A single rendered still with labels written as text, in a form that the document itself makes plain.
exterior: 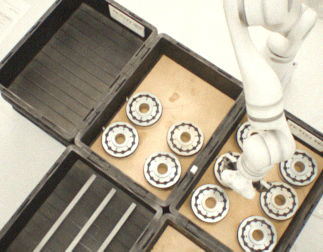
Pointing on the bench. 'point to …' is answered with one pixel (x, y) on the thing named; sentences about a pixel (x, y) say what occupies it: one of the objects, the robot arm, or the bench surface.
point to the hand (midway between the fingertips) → (241, 177)
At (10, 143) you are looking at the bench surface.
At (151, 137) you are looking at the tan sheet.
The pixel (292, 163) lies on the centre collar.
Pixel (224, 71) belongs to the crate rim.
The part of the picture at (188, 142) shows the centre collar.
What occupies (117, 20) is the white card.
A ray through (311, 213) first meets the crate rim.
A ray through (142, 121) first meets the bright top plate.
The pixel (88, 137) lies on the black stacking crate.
